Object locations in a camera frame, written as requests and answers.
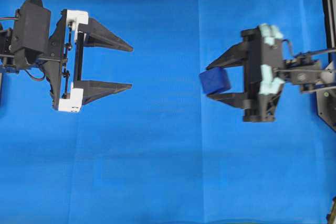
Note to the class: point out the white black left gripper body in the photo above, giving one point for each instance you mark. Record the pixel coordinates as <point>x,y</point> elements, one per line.
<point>64,99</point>

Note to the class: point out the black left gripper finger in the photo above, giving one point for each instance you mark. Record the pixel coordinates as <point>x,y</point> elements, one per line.
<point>96,35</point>
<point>94,90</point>

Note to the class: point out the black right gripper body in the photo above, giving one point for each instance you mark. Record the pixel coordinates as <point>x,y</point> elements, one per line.
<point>262,107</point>

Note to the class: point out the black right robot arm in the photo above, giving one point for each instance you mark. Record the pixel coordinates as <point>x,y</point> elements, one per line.
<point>301,70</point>

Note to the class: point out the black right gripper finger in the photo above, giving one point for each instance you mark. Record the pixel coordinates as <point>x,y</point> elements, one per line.
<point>233,57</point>
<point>237,100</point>

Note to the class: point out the blue block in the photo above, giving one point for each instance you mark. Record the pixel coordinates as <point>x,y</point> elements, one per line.
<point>215,80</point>

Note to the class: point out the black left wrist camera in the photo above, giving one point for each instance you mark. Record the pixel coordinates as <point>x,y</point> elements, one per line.
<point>30,33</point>

